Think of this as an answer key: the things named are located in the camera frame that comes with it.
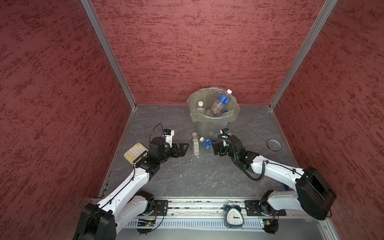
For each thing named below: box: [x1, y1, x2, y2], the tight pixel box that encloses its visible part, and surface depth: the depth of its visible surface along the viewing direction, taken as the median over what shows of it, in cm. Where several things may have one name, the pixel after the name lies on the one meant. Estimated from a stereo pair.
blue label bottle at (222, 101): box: [211, 89, 233, 116], surface depth 89 cm
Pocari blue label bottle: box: [199, 136, 214, 151], surface depth 95 cm
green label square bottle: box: [192, 131, 201, 156], surface depth 94 cm
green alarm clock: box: [224, 200, 245, 230], surface depth 70 cm
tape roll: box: [266, 138, 282, 152], surface depth 100 cm
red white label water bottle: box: [196, 100, 206, 115], surface depth 94 cm
